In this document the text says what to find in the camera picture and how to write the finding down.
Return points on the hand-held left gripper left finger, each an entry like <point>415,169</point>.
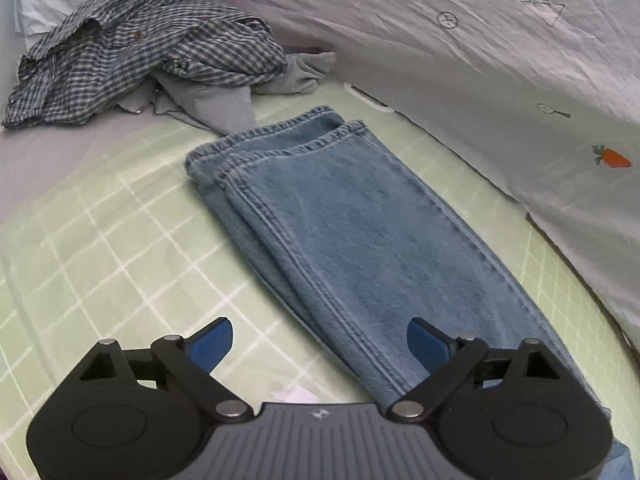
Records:
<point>210,345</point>

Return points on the blue plaid shirt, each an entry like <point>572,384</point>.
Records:
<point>125,45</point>

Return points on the white paper scrap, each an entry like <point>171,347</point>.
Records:
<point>296,395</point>

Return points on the green checked sheet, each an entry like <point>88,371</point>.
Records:
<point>125,260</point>

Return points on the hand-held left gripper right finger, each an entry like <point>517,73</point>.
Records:
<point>430,345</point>

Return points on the carrot print bed sheet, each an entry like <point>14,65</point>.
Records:
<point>450,85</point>

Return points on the white loop tag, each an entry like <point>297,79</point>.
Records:
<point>370,101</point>

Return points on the grey garment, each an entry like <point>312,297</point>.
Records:
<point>220,105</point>

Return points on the blue denim jeans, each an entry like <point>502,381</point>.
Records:
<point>350,220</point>

